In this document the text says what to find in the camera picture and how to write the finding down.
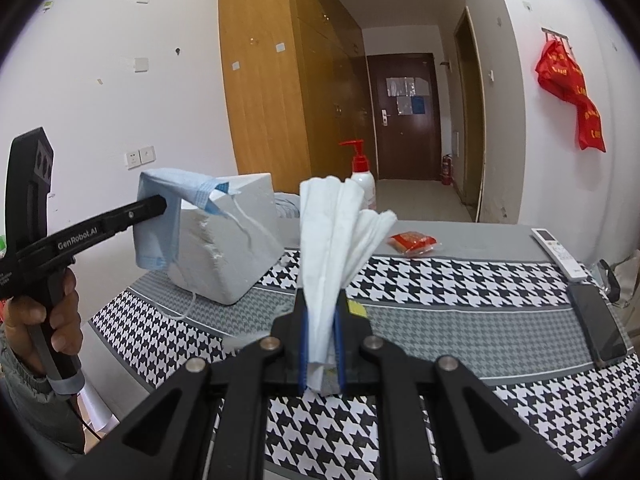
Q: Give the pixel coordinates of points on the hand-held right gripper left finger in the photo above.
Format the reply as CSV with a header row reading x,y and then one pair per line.
x,y
302,365

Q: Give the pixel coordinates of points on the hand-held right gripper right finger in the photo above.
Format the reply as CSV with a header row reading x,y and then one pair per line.
x,y
341,365

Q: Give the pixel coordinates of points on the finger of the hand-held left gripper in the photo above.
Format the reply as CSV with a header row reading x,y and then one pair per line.
x,y
140,212

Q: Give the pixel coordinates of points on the blue face mask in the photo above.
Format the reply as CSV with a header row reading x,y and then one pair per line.
x,y
155,240

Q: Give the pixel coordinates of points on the yellow sponge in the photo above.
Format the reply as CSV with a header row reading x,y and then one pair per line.
x,y
357,308

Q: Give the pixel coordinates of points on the white foam box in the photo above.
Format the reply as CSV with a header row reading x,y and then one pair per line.
x,y
225,265

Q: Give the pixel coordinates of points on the white tissue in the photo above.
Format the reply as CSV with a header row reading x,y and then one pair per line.
x,y
320,260

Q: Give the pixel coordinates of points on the person's left forearm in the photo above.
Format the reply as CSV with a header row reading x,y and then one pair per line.
x,y
25,400

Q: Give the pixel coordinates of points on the person's left hand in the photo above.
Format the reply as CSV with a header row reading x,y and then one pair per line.
x,y
67,315

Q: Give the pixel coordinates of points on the houndstooth tablecloth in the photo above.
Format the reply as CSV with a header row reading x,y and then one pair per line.
x,y
450,325

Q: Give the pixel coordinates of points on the red snack packet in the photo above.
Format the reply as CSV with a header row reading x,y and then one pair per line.
x,y
412,242

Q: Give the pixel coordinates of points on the wooden wardrobe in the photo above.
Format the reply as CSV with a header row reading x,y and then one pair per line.
x,y
270,110

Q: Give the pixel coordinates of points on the white lotion pump bottle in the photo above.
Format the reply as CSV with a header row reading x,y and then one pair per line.
x,y
364,185

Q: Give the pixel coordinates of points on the white paper sheet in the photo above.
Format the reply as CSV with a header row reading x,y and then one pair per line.
x,y
97,410

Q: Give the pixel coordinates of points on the red fire extinguisher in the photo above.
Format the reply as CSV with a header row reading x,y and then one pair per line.
x,y
446,172

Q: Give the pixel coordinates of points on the dark brown door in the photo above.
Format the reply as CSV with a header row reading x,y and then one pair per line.
x,y
405,145

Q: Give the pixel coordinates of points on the white remote control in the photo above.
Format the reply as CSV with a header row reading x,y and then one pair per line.
x,y
555,250

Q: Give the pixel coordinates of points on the black smartphone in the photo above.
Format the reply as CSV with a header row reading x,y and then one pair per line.
x,y
595,325

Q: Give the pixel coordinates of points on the taped paper notices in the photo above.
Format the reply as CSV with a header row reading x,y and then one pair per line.
x,y
405,92

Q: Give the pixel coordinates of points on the beige bag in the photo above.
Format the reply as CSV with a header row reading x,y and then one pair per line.
x,y
629,280

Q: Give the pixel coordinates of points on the red hanging bag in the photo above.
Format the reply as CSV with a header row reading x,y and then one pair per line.
x,y
565,80

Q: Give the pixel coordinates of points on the white wall socket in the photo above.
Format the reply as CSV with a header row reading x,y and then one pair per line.
x,y
132,158
147,155

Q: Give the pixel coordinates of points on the white wall switch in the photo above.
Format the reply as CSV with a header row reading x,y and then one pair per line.
x,y
141,64

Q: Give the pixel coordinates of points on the wooden side door frame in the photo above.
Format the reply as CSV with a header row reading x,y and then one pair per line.
x,y
470,110

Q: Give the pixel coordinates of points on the metal wall hook rack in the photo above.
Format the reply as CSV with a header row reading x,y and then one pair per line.
x,y
555,35

